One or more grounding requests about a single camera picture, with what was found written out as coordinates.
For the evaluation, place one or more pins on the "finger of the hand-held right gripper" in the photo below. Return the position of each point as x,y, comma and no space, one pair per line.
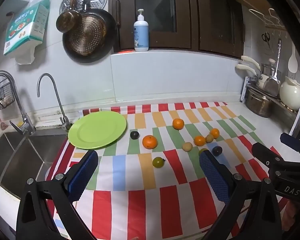
292,141
270,155

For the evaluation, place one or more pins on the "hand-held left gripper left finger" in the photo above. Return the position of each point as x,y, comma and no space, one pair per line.
82,177

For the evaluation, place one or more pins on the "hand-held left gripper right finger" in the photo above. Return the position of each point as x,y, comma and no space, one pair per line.
215,180

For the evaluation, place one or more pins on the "mandarin orange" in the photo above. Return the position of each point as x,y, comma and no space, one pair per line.
178,123
199,140
214,133
150,141

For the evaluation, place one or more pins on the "green plate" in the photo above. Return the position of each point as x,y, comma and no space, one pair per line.
97,130

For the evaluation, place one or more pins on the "green round fruit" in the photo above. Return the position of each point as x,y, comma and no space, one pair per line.
203,150
158,162

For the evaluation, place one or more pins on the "dark purple plum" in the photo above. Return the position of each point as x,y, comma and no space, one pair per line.
217,151
134,135

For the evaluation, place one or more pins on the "person's right hand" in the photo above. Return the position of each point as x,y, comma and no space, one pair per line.
291,216

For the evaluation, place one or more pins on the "beige round fruit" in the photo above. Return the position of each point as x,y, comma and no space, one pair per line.
209,138
187,146

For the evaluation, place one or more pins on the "white ceramic jug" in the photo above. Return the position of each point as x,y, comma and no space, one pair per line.
291,95

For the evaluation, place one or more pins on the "large steel pot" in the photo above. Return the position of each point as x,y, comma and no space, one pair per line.
258,102

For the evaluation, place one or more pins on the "colourful striped tablecloth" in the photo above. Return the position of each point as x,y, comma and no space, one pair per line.
140,180

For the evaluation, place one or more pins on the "metal ladle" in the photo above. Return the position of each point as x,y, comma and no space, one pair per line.
271,85

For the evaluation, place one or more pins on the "steel sink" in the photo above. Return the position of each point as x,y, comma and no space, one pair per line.
22,155

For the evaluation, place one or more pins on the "metal dish rack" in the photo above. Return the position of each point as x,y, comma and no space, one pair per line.
243,90

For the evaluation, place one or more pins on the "steel pot with knob lid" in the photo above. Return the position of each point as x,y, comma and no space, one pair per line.
267,70

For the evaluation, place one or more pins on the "white rice paddle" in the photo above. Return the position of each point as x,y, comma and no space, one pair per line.
292,62

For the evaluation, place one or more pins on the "tall chrome faucet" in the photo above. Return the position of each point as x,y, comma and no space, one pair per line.
25,120

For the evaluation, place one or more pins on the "slim gooseneck faucet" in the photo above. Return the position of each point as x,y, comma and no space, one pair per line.
57,100

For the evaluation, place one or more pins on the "black scissors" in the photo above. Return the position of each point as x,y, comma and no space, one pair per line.
266,38

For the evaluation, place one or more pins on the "black frying pan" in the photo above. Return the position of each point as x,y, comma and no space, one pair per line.
87,35

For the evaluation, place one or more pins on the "dark wooden cabinet door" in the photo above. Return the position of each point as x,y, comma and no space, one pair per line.
185,17
215,17

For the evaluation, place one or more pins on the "white blue pump bottle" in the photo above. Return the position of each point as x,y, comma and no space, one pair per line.
141,35

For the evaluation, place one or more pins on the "small copper saucepan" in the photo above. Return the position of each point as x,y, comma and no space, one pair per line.
67,21

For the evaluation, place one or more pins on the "green white bag box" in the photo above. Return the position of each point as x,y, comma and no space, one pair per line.
22,30

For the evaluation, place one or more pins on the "wooden wall shelf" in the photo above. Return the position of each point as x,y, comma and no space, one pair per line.
255,1

